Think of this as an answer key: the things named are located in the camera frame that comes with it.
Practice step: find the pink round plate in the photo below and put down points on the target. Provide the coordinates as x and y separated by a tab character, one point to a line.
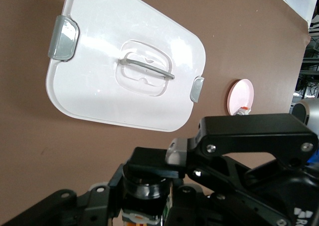
240	94

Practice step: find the brown table mat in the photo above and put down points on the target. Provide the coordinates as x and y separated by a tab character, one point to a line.
37	148

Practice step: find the grey orange lever connector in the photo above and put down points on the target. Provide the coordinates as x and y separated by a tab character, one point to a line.
243	110

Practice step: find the dark background equipment rack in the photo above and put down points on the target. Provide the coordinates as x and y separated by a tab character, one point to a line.
311	61

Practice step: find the white lidded box grey latches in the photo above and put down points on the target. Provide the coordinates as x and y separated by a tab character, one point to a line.
99	36

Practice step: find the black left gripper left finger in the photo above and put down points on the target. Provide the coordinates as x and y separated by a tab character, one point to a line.
62	206

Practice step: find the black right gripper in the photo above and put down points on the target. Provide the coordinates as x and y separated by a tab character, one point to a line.
294	198

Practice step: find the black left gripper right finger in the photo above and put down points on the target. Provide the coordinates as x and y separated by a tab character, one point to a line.
199	211

